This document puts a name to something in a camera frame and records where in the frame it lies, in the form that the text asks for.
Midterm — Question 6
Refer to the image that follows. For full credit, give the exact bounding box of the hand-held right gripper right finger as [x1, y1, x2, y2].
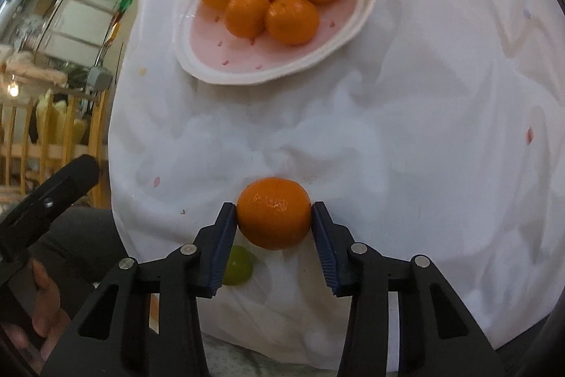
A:
[311, 201, 506, 377]

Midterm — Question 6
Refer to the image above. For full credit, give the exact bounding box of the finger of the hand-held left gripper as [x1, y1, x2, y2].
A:
[0, 154, 100, 264]

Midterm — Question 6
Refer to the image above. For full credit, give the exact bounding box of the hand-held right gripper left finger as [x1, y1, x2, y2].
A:
[42, 202, 238, 377]

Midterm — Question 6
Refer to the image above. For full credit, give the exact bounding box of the small tangerine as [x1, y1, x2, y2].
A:
[265, 0, 320, 46]
[237, 178, 312, 251]
[225, 0, 271, 39]

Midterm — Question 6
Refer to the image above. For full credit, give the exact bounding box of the strawberry-print white plate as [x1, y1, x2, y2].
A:
[174, 0, 376, 85]

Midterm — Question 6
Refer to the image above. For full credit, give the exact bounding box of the person's left hand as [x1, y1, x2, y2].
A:
[6, 260, 72, 362]

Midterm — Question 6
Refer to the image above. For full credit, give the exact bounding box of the green grape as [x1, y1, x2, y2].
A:
[222, 245, 256, 286]

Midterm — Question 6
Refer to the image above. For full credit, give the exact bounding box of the wooden chair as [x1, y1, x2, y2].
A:
[0, 88, 111, 205]

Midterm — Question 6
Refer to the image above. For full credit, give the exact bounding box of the person's dark pants leg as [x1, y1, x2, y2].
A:
[31, 207, 133, 285]

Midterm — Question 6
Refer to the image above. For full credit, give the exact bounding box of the yellow cloth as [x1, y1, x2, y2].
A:
[37, 92, 87, 146]

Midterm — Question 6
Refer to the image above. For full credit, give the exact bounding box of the grey dustpan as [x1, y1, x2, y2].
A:
[84, 66, 113, 93]

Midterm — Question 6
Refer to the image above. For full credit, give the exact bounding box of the pink cloth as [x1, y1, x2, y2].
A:
[0, 50, 67, 84]

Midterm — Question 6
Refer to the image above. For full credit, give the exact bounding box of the white cartoon-print blanket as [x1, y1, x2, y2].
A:
[108, 0, 565, 370]

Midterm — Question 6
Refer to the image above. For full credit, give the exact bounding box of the white cabinet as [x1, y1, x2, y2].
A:
[40, 0, 133, 60]

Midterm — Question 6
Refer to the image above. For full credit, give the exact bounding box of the white washing machine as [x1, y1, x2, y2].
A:
[0, 0, 28, 29]

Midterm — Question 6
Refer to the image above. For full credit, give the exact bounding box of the mop with green clip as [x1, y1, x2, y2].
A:
[95, 0, 135, 69]

